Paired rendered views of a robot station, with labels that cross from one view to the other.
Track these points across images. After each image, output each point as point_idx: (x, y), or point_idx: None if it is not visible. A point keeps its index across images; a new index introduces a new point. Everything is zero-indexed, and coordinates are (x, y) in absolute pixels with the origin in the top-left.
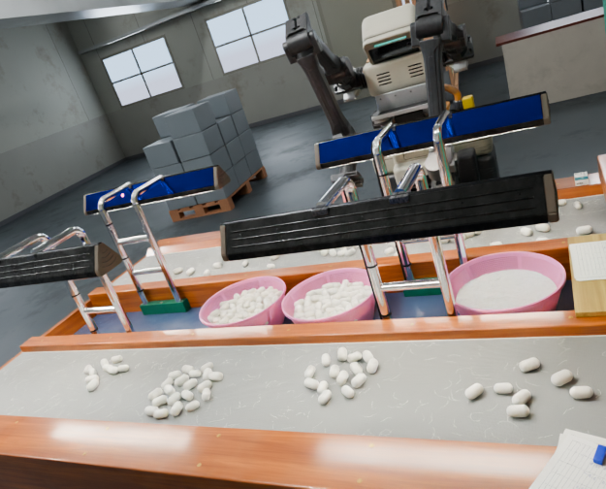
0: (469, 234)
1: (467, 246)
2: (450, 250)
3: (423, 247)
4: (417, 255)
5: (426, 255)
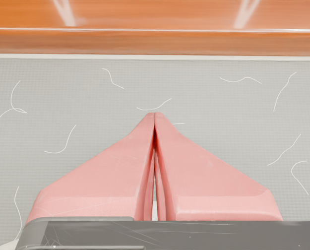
0: (14, 241)
1: (39, 140)
2: (98, 20)
3: (268, 185)
4: (256, 9)
5: (211, 0)
